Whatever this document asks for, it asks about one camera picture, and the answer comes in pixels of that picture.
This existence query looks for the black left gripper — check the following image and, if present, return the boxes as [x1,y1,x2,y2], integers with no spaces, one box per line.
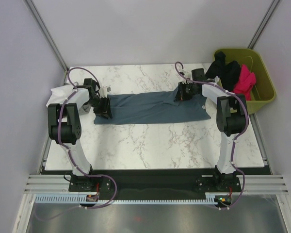
[85,96,113,120]

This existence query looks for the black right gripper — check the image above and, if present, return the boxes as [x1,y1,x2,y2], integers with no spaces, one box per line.
[174,82,197,102]

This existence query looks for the blue-grey t-shirt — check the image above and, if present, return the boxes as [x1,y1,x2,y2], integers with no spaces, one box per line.
[94,89,211,125]

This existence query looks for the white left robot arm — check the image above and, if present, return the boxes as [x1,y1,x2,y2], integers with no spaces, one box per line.
[47,78,113,191]

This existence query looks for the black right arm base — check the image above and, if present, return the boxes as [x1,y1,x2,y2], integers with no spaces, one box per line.
[196,176,242,193]

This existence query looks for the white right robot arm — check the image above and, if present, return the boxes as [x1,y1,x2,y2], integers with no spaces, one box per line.
[175,63,249,191]

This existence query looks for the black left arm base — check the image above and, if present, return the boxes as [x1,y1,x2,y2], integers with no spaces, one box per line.
[68,174,114,193]

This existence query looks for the black t-shirt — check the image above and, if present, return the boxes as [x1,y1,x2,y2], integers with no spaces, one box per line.
[205,51,241,92]

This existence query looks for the pink t-shirt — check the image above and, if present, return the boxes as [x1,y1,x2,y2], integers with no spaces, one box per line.
[233,64,256,101]

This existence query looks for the olive green plastic bin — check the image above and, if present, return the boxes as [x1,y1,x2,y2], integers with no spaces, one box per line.
[214,48,276,115]

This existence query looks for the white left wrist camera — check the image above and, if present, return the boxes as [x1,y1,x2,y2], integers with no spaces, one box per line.
[98,86,111,98]

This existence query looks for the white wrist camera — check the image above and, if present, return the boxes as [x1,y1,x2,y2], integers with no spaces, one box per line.
[180,70,192,79]
[98,86,111,98]

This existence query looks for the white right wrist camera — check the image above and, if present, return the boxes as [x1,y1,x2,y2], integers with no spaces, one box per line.
[180,70,192,79]

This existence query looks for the aluminium frame rail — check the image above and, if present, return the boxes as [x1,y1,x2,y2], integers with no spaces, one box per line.
[24,175,288,195]

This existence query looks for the light blue cable duct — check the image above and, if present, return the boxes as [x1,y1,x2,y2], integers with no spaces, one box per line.
[34,194,231,204]

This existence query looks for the right aluminium corner post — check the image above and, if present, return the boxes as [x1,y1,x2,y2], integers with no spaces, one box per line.
[247,0,282,50]

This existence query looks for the aluminium corner post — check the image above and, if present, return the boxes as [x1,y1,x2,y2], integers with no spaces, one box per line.
[24,0,68,72]
[247,0,282,50]

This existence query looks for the left aluminium corner post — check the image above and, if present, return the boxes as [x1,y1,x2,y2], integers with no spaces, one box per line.
[24,0,68,72]

